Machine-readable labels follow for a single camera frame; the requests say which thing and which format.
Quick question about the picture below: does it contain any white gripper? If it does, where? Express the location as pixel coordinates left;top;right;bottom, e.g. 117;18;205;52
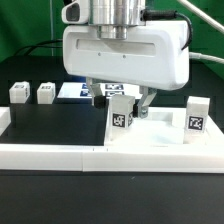
63;21;189;118

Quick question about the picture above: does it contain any white square table top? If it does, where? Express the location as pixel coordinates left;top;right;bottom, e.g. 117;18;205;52
104;107;216;147

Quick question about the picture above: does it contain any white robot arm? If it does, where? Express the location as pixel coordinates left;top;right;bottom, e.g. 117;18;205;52
61;0;192;118

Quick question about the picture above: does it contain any white U-shaped fence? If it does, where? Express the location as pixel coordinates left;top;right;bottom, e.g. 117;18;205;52
0;106;224;174

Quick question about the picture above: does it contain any white marker base plate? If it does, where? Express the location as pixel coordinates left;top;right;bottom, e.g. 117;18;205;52
58;82;140;99

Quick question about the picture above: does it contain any white cable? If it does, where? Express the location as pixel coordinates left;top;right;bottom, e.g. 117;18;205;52
176;0;224;64

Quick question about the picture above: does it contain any black cable bundle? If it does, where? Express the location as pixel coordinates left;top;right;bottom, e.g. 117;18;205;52
13;38;64;58

